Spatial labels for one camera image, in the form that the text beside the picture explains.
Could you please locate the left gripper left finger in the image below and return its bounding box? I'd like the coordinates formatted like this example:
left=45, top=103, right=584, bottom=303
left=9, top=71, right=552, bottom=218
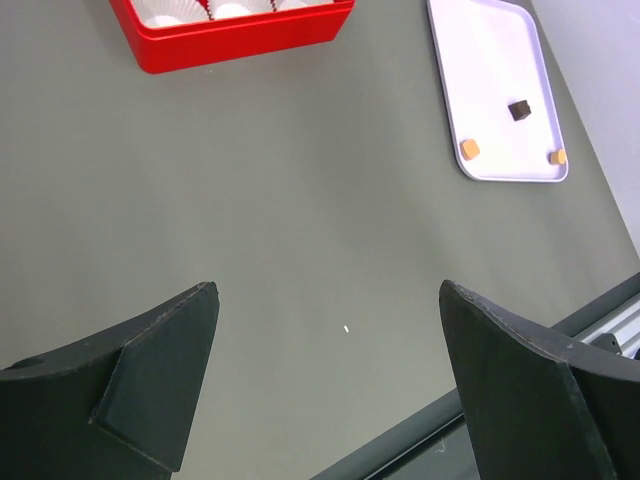
left=1, top=282, right=219, bottom=479

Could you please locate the lilac plastic tray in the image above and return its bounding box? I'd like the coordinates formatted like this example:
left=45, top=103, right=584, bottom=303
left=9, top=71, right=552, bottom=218
left=427, top=1, right=569, bottom=183

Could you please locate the small caramel chocolate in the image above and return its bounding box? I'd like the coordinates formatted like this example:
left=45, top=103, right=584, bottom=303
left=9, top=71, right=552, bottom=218
left=549, top=149, right=568, bottom=165

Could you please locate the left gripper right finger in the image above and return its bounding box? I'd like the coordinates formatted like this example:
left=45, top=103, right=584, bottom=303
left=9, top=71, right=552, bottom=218
left=439, top=280, right=639, bottom=479

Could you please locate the red chocolate box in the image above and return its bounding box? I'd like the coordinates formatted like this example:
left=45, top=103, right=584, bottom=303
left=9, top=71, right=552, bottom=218
left=111, top=1, right=356, bottom=74

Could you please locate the caramel square chocolate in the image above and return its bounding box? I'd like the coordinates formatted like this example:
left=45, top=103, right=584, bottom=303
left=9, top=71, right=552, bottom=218
left=460, top=139, right=480, bottom=161

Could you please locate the dark square chocolate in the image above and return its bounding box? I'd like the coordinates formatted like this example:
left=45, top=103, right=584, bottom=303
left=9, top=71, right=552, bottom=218
left=508, top=99, right=531, bottom=122

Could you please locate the white paper cup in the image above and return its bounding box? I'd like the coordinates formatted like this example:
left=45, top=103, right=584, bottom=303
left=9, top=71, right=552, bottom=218
left=207, top=0, right=273, bottom=20
left=274, top=0, right=333, bottom=11
left=132, top=0, right=209, bottom=28

